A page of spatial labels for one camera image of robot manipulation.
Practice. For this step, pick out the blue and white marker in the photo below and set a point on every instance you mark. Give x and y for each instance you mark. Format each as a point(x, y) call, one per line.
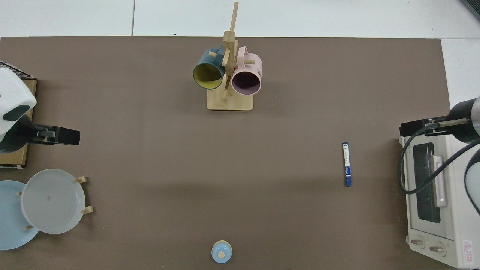
point(347, 161)

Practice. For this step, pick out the grey plate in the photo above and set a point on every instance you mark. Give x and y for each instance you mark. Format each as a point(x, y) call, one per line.
point(52, 202)

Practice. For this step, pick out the wooden plate rack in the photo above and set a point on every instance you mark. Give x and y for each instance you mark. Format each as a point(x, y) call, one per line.
point(88, 210)

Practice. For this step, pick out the pale toaster oven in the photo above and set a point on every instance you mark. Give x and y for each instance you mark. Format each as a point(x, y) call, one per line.
point(453, 210)

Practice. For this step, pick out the light blue plate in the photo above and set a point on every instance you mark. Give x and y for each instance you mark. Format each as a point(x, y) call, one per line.
point(11, 217)

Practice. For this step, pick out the dark grey corner object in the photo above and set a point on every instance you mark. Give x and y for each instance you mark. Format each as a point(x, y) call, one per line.
point(473, 7)

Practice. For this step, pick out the dark teal cup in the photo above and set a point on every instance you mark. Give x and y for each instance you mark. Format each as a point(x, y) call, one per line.
point(204, 62)

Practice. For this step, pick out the brown table cloth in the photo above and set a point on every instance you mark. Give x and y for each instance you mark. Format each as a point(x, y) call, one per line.
point(225, 168)

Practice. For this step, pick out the wooden cup stand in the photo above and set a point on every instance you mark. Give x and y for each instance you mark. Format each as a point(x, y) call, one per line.
point(229, 101)

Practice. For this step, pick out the pink cup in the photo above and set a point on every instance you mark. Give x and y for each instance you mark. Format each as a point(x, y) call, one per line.
point(249, 67)

